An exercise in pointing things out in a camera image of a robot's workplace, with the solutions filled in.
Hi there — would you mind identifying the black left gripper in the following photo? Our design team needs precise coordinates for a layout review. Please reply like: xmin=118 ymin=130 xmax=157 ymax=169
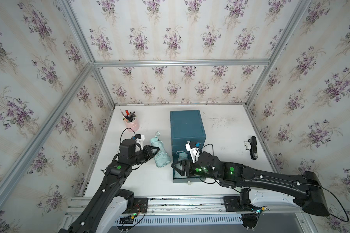
xmin=128 ymin=145 xmax=160 ymax=167

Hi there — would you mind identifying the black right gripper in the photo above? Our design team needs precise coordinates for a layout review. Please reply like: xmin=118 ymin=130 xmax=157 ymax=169
xmin=170 ymin=159 xmax=220 ymax=183

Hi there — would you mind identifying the teal drawer cabinet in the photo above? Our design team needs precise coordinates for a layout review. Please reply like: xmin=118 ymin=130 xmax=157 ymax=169
xmin=170 ymin=110 xmax=207 ymax=183

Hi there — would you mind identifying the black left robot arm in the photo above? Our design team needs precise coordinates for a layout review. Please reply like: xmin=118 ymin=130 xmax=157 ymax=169
xmin=59 ymin=138 xmax=160 ymax=233

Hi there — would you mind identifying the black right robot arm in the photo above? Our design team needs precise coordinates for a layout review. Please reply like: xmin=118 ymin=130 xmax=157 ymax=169
xmin=172 ymin=151 xmax=350 ymax=222

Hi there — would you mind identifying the pink pen holder cup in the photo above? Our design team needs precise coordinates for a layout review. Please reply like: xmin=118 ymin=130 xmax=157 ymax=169
xmin=121 ymin=110 xmax=140 ymax=132

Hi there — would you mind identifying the black stapler device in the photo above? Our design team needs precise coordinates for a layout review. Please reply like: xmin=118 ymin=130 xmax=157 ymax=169
xmin=244 ymin=136 xmax=258 ymax=160

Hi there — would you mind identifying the aluminium front rail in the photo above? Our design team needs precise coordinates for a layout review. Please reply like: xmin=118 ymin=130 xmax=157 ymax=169
xmin=65 ymin=196 xmax=309 ymax=217

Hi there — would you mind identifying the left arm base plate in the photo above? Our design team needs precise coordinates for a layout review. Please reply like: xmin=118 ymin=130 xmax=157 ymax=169
xmin=116 ymin=189 xmax=149 ymax=214

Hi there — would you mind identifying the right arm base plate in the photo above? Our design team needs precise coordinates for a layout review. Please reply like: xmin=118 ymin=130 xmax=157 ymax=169
xmin=223 ymin=188 xmax=267 ymax=215

